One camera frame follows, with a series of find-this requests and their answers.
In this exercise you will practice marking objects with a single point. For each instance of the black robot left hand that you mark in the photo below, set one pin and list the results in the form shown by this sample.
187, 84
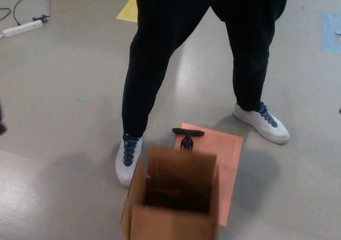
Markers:
2, 117

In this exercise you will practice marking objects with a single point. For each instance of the person's black pants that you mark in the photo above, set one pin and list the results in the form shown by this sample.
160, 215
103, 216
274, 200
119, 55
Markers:
149, 64

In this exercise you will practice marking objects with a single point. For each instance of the person's right white sneaker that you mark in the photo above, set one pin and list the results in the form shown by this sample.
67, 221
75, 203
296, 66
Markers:
128, 165

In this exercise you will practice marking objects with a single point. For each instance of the person's white sneaker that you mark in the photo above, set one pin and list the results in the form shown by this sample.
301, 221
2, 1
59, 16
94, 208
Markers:
266, 124
128, 165

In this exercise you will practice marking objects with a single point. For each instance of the person's left white sneaker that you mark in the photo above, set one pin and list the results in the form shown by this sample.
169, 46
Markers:
266, 124

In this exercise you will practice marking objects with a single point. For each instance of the yellow floor tape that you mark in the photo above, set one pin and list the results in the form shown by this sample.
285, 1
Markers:
128, 9

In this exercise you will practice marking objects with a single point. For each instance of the black power adapter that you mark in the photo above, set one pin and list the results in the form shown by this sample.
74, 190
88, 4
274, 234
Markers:
40, 18

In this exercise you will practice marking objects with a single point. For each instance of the white power strip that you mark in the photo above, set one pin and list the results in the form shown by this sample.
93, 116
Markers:
22, 28

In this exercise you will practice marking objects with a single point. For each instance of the black hand pump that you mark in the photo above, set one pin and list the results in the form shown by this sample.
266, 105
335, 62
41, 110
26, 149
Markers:
187, 133

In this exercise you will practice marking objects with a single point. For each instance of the brown cardboard box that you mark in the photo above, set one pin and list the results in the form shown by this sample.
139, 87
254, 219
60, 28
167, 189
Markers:
160, 224

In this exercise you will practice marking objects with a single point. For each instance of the orange paper sheet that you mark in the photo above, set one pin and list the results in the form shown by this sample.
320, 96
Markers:
229, 165

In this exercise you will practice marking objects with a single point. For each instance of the blue floor tape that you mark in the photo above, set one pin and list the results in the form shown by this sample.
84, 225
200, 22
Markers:
330, 35

